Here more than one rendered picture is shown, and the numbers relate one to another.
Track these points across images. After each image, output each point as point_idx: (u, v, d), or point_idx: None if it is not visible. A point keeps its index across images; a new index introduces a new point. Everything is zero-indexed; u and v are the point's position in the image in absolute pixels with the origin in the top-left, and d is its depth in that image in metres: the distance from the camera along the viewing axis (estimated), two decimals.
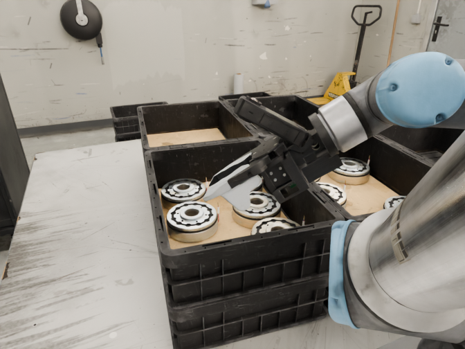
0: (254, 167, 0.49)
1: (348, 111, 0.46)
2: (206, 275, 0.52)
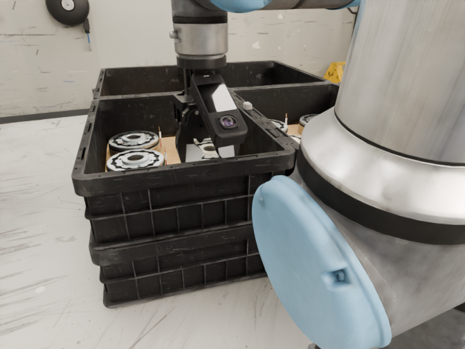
0: None
1: (227, 28, 0.46)
2: (131, 210, 0.45)
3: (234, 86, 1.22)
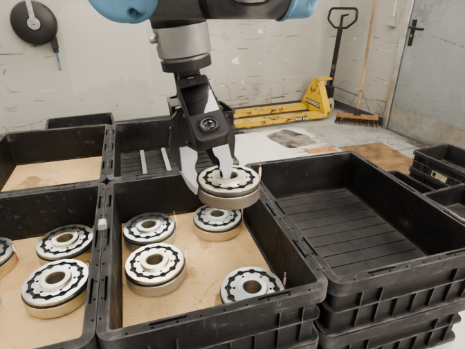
0: (233, 130, 0.52)
1: (206, 26, 0.45)
2: None
3: (160, 145, 1.12)
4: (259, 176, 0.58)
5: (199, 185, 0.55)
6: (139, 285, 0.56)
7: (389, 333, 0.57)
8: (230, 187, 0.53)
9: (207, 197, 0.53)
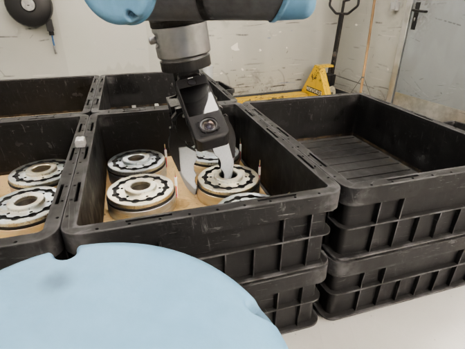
0: (233, 129, 0.52)
1: (205, 26, 0.45)
2: None
3: (153, 101, 1.05)
4: (259, 176, 0.58)
5: (198, 184, 0.55)
6: (122, 210, 0.48)
7: (407, 266, 0.50)
8: (229, 186, 0.53)
9: (207, 197, 0.53)
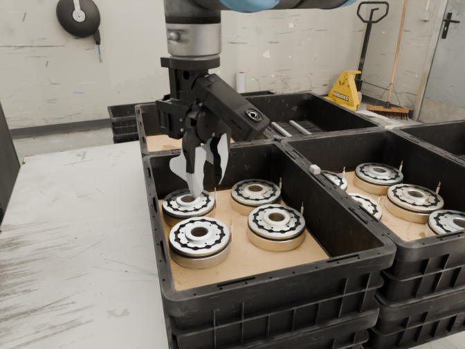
0: (229, 126, 0.55)
1: None
2: (221, 321, 0.40)
3: (270, 120, 1.17)
4: None
5: (394, 202, 0.67)
6: None
7: None
8: (424, 204, 0.65)
9: (406, 212, 0.65)
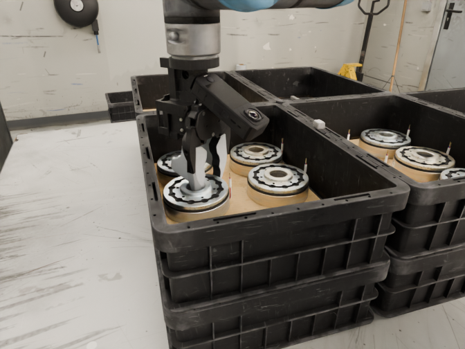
0: (228, 127, 0.55)
1: None
2: (218, 264, 0.37)
3: None
4: None
5: (403, 162, 0.63)
6: None
7: None
8: (434, 163, 0.62)
9: (415, 172, 0.61)
